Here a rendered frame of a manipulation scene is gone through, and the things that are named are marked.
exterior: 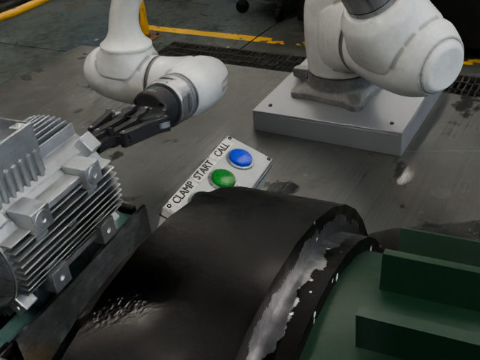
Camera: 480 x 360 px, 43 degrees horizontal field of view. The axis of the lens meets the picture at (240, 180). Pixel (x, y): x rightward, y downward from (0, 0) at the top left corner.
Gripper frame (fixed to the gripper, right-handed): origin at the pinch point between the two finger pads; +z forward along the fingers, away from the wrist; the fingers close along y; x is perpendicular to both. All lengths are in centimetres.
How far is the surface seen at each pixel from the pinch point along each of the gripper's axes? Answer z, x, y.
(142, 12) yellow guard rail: -302, 41, -194
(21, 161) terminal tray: 18.4, -6.0, 5.2
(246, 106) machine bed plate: -63, 14, -3
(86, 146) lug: 8.6, -4.5, 6.8
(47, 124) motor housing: 8.7, -6.8, 1.0
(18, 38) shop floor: -289, 63, -303
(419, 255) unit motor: 52, -25, 56
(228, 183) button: 9.3, -2.9, 28.0
